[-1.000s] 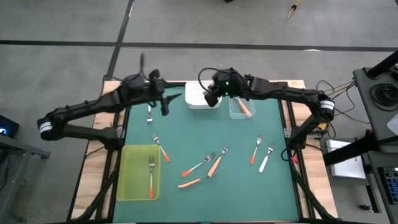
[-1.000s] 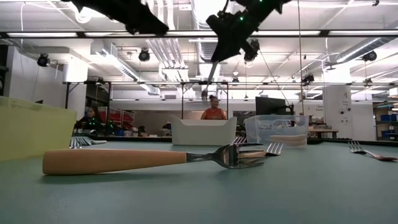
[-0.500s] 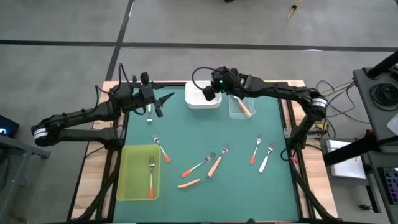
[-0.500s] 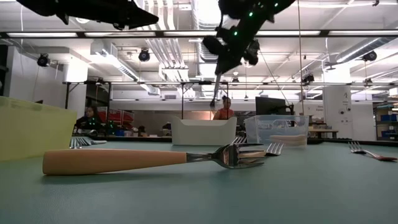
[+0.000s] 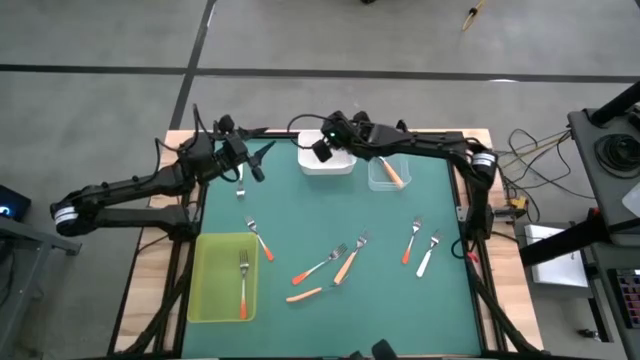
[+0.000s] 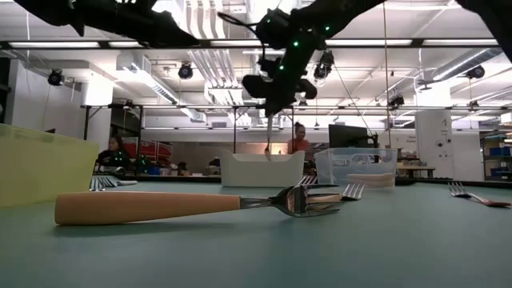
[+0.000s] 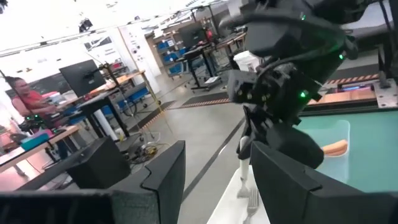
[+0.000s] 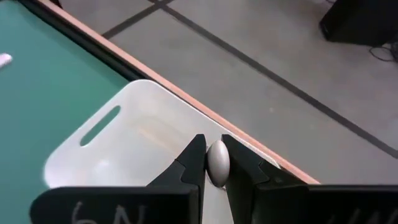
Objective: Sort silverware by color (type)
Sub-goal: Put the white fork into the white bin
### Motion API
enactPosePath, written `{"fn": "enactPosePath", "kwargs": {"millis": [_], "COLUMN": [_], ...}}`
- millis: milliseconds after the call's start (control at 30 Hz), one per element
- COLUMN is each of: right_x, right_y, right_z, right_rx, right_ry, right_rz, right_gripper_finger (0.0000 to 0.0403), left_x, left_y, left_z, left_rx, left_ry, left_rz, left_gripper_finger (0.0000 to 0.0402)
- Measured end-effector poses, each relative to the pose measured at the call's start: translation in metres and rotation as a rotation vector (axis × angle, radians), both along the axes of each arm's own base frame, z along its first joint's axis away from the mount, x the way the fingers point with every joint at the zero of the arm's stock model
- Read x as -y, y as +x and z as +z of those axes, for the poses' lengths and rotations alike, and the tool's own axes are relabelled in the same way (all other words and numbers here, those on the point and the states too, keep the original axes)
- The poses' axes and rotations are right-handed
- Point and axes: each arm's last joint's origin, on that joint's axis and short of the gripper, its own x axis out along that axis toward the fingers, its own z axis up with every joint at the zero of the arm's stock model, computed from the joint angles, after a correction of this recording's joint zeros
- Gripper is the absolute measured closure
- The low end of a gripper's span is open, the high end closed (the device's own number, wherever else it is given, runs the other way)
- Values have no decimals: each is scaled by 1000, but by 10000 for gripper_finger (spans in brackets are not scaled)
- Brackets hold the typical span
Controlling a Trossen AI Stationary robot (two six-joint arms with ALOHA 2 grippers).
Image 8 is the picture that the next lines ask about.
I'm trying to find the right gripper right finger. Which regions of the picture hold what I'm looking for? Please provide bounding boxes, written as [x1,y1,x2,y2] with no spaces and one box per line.
[220,134,398,224]

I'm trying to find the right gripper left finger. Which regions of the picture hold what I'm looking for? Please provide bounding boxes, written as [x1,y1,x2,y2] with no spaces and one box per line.
[29,133,208,224]

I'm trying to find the white handled fork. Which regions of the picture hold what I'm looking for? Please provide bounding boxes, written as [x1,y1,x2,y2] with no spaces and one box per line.
[0,52,14,70]
[206,139,231,189]

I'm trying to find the white plastic bin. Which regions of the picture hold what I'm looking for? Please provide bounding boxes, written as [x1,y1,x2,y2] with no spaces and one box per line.
[42,78,282,224]

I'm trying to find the black floor box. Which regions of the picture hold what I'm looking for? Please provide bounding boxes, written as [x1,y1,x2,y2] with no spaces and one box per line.
[318,0,398,48]

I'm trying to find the black floor cables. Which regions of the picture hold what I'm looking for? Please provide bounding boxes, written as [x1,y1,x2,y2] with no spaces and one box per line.
[368,42,398,65]

